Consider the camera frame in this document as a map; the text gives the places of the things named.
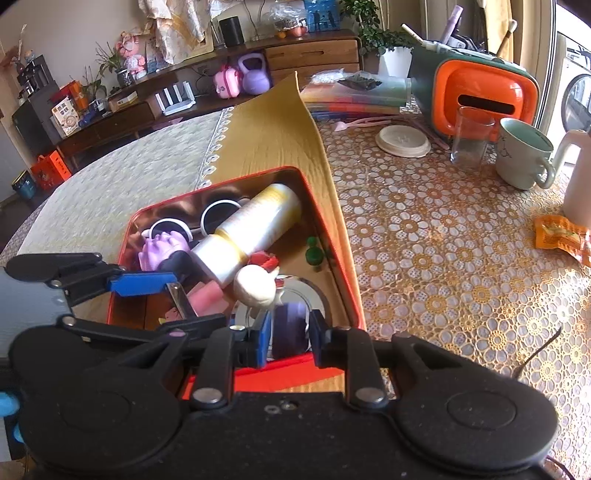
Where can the red tin box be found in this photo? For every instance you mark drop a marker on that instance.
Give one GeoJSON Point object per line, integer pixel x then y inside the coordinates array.
{"type": "Point", "coordinates": [323, 286]}

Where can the white mug with green inside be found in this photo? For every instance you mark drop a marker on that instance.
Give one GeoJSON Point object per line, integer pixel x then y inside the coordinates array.
{"type": "Point", "coordinates": [519, 161]}

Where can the person's left hand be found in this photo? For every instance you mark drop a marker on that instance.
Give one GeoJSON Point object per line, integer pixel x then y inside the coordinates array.
{"type": "Point", "coordinates": [7, 402]}

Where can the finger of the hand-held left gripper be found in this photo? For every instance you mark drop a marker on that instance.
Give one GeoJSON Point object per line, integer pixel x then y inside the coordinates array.
{"type": "Point", "coordinates": [120, 332]}
{"type": "Point", "coordinates": [143, 282]}

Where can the wooden media cabinet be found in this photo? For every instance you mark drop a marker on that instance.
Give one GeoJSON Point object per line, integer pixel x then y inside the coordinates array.
{"type": "Point", "coordinates": [304, 55]}

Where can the stack of coloured folders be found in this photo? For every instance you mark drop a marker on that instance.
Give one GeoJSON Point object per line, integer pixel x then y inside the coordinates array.
{"type": "Point", "coordinates": [355, 99]}

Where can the tall green houseplant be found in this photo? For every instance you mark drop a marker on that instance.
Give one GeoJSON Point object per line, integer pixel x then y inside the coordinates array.
{"type": "Point", "coordinates": [369, 23]}

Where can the cream mushroom toy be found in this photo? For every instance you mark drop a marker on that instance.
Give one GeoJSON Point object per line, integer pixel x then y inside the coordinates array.
{"type": "Point", "coordinates": [254, 286]}

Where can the white jug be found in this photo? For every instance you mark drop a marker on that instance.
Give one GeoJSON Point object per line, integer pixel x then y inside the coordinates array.
{"type": "Point", "coordinates": [579, 180]}

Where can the pink doll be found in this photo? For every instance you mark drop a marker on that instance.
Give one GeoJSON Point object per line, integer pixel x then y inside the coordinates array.
{"type": "Point", "coordinates": [131, 55]}

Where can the white bottle with yellow label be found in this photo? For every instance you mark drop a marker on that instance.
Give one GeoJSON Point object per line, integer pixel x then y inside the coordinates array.
{"type": "Point", "coordinates": [249, 226]}

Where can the round cream lid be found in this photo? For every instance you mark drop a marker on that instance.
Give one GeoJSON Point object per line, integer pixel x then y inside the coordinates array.
{"type": "Point", "coordinates": [402, 141]}

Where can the pink cylinder toy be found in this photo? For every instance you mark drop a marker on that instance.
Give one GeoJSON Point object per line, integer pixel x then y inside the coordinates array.
{"type": "Point", "coordinates": [207, 297]}

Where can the floral cover cloth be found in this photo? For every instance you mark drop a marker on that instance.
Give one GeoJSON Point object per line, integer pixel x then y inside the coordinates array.
{"type": "Point", "coordinates": [175, 23]}

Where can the small potted plant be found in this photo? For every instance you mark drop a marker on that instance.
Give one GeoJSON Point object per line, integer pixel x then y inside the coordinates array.
{"type": "Point", "coordinates": [122, 74]}

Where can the purple block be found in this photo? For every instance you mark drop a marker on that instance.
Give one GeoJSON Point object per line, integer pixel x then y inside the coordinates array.
{"type": "Point", "coordinates": [290, 330]}

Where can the purple kettlebell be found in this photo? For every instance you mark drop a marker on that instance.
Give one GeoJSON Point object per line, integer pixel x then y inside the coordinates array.
{"type": "Point", "coordinates": [254, 78]}

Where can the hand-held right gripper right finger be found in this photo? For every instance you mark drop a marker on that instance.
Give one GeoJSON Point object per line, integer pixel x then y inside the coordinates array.
{"type": "Point", "coordinates": [318, 339]}

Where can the white plant pot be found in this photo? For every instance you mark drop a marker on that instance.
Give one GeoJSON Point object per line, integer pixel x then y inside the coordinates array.
{"type": "Point", "coordinates": [396, 62]}

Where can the green cap toy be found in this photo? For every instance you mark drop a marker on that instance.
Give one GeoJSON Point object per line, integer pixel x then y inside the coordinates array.
{"type": "Point", "coordinates": [315, 253]}

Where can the white router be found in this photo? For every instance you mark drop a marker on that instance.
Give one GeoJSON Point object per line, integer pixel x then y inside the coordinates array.
{"type": "Point", "coordinates": [174, 101]}

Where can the black coffee machine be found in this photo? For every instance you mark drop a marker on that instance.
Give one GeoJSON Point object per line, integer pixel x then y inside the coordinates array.
{"type": "Point", "coordinates": [37, 76]}

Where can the yellow cloth mat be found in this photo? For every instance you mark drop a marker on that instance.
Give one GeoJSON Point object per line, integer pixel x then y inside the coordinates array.
{"type": "Point", "coordinates": [272, 134]}

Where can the pink square box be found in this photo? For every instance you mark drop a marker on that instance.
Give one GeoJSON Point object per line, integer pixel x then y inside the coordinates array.
{"type": "Point", "coordinates": [171, 316]}

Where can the floral lace tablecloth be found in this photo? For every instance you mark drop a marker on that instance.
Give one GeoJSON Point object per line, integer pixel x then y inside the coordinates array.
{"type": "Point", "coordinates": [438, 258]}

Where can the orange paper bag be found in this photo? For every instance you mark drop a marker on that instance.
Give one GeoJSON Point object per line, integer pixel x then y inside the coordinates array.
{"type": "Point", "coordinates": [71, 94]}

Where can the printed cereal box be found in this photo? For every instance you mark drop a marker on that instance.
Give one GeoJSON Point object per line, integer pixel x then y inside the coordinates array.
{"type": "Point", "coordinates": [64, 120]}

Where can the purple toy figure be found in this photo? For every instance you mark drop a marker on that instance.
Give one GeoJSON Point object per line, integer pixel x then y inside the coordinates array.
{"type": "Point", "coordinates": [159, 251]}

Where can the clear drinking glass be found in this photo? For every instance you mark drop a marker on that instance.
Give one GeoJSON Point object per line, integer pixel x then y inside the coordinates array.
{"type": "Point", "coordinates": [471, 143]}

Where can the cream quilted mat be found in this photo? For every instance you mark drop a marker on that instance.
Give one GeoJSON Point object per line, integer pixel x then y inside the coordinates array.
{"type": "Point", "coordinates": [115, 175]}

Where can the washing machine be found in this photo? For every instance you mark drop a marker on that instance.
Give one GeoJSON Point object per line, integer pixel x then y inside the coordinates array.
{"type": "Point", "coordinates": [575, 87]}

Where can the yellow curtain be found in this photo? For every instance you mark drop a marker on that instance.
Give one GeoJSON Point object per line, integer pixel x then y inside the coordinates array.
{"type": "Point", "coordinates": [496, 18]}

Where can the plastic bag with fruit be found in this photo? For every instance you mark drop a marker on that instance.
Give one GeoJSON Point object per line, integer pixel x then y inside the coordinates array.
{"type": "Point", "coordinates": [287, 18]}

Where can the pink toy suitcase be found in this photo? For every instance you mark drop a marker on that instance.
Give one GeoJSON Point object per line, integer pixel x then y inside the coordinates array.
{"type": "Point", "coordinates": [227, 83]}

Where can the blue picture box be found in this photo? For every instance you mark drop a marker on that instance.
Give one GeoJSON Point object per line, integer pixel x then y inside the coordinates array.
{"type": "Point", "coordinates": [322, 16]}

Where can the orange snack packet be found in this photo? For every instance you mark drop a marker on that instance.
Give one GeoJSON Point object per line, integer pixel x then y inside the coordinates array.
{"type": "Point", "coordinates": [561, 235]}

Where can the orange floor bag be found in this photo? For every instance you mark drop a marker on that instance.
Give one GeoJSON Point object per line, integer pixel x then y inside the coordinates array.
{"type": "Point", "coordinates": [51, 170]}

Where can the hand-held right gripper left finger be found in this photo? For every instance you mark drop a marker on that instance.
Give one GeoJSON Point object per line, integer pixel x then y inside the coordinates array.
{"type": "Point", "coordinates": [261, 339]}

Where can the white sunglasses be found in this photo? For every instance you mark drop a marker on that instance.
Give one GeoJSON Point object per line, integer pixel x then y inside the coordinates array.
{"type": "Point", "coordinates": [217, 214]}

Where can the black cylinder speaker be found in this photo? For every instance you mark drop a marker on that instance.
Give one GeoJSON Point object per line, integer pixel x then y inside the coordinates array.
{"type": "Point", "coordinates": [231, 31]}

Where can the round steel lid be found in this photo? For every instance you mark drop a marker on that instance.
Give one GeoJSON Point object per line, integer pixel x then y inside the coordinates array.
{"type": "Point", "coordinates": [302, 288]}

